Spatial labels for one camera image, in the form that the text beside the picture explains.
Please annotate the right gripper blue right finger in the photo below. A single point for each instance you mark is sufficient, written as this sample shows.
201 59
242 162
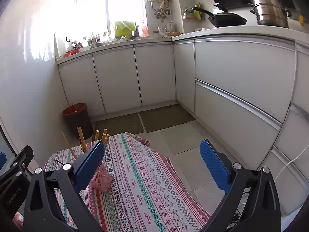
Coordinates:
246 205

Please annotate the white kitchen base cabinets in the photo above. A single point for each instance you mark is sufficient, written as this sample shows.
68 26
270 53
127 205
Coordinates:
247 84

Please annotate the pink perforated utensil basket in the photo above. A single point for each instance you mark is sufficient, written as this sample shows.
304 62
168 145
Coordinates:
101 180

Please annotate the patterned embroidered tablecloth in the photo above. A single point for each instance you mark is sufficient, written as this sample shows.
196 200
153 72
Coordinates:
145 194

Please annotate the stainless steel steamer pot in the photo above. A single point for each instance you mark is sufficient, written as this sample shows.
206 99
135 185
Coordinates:
270 13

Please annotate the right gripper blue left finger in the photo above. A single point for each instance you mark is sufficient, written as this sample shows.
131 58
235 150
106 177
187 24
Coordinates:
70 179

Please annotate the red plastic basin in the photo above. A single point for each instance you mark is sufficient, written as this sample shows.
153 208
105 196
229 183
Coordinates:
71 52

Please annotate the bamboo chopstick in basket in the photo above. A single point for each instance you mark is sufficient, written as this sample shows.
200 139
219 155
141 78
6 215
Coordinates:
96 135
68 144

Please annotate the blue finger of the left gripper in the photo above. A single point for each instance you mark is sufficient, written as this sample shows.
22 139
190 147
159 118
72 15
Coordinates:
3 160

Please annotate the person's right hand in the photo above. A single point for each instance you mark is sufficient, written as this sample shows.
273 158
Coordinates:
18 221

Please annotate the black wok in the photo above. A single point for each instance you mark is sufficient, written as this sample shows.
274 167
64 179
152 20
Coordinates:
224 19

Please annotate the red-rimmed dark trash bin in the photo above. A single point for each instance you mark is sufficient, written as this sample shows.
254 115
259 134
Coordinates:
77 116

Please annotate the white electric kettle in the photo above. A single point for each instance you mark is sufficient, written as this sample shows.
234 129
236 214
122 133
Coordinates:
169 27

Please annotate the wall rack with packets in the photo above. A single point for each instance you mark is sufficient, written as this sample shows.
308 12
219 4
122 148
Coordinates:
189 13

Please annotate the yellow-green plastic item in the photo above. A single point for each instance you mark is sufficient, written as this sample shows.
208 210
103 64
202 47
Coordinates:
124 29

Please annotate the bamboo chopstick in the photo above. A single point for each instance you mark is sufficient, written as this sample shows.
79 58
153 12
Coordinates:
104 135
96 135
83 143
106 140
68 144

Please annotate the dark green floor mat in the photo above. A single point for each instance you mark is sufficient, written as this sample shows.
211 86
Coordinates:
119 126
165 117

